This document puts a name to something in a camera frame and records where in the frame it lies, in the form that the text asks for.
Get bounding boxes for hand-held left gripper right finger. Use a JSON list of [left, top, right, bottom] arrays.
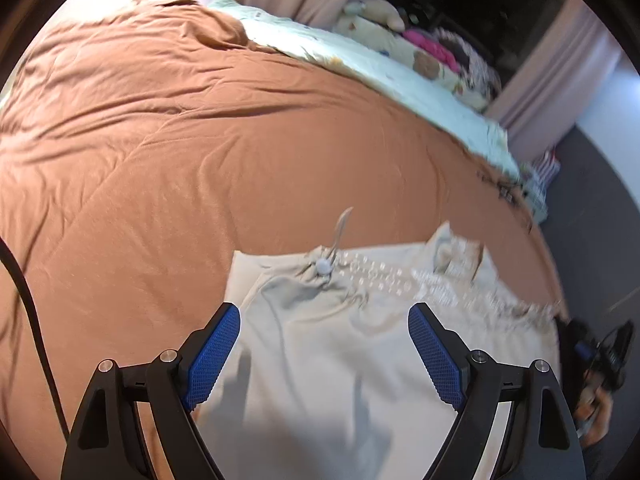
[[407, 303, 586, 480]]

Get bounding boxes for pale green quilt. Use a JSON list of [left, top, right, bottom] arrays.
[[204, 0, 524, 182]]

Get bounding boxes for cream plush toy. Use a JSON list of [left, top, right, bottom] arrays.
[[334, 0, 407, 37]]

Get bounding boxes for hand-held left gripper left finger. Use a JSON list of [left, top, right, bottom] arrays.
[[60, 302, 241, 480]]

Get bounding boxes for floral cloth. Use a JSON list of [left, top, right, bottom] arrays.
[[434, 29, 502, 108]]

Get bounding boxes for bear print cushion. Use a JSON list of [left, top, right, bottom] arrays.
[[334, 14, 493, 111]]

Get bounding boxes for brown blanket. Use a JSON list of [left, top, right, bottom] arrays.
[[0, 0, 568, 480]]

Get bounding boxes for person's right hand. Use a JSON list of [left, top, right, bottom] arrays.
[[575, 382, 617, 443]]

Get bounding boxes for thick black gripper cable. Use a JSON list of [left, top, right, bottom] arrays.
[[0, 236, 72, 438]]

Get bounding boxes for striped gift bag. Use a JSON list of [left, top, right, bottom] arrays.
[[529, 146, 560, 183]]

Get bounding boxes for thin black cable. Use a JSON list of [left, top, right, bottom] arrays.
[[475, 169, 533, 233]]

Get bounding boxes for pink cloth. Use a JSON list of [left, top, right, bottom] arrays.
[[402, 29, 462, 74]]

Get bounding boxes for beige jacket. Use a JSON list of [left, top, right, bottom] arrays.
[[192, 206, 572, 480]]

